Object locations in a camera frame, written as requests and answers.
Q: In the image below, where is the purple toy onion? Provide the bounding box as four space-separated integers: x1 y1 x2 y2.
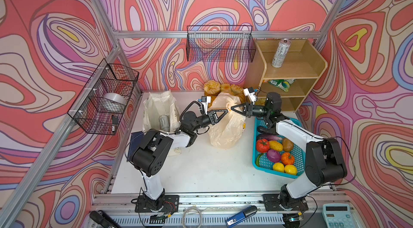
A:
266 149 281 163

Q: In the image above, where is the yellow toy lemon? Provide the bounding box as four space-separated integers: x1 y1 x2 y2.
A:
272 162 285 173
284 165 298 176

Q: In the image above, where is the green snack packet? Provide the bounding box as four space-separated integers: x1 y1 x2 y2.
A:
268 79 295 92

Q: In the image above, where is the coiled white cable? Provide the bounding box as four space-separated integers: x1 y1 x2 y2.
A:
181 206 203 228

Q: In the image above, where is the red toy tomato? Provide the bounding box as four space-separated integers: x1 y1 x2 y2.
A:
256 139 270 153

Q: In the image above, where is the purple toy eggplant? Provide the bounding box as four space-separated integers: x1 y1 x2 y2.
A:
256 134 283 141

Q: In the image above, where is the teal plastic basket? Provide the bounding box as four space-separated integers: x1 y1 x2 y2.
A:
252 118 305 179

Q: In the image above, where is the translucent beige plastic bag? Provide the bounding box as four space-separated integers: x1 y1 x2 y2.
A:
207 93 246 149

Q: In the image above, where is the yellow toy lemon right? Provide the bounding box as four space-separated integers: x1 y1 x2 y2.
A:
284 165 298 176

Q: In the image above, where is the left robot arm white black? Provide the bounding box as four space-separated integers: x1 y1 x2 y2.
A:
130 109 228 212

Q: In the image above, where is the white canvas tote bag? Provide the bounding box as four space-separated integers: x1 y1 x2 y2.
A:
143 90 181 134

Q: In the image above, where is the wooden shelf unit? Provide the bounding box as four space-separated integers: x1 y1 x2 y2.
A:
243 40 328 112

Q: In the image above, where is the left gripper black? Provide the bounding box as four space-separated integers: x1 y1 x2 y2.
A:
189 111 227 134

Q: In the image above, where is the orange toy pumpkin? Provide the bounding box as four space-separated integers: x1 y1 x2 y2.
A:
281 152 295 165

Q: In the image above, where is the white energy drink can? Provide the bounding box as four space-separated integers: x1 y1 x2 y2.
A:
159 115 170 132

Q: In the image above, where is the blue black handheld tool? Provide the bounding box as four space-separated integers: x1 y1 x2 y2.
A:
225 205 258 228

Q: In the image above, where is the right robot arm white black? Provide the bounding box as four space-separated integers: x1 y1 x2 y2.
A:
231 87 347 211

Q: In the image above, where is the black wire basket left wall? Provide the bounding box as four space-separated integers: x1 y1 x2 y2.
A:
67 59 139 135

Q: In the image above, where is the silver pink drink can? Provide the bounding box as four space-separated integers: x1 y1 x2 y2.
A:
272 38 291 68

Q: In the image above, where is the black wire basket wall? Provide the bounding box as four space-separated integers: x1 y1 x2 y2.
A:
186 24 256 63
67 59 139 135

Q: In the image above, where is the yellow toy corn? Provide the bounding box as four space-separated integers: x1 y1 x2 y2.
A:
269 141 284 152

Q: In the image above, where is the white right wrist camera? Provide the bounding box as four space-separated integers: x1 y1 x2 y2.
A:
244 87 257 103

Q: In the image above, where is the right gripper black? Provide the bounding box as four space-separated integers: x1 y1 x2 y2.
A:
231 102 271 117

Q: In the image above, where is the silver tape roll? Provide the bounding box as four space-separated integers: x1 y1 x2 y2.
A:
102 93 126 113

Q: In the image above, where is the sugared bread roll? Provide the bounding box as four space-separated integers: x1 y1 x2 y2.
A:
204 80 221 96

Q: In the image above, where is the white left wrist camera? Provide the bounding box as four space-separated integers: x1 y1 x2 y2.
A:
198 96 211 115

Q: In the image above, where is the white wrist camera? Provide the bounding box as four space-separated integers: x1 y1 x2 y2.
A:
198 96 211 115
244 87 257 103

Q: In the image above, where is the brown toy potato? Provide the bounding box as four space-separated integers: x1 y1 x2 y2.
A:
282 138 294 152

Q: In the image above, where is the dark toy eggplant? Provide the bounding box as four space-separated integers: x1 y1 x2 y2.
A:
257 126 277 135

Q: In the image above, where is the black wire basket back wall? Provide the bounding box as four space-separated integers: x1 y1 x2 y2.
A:
186 24 256 63

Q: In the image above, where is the white calculator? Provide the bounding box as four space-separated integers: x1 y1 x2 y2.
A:
322 203 356 228

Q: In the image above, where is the dark blue notebook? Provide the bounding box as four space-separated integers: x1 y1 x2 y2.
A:
126 131 145 161

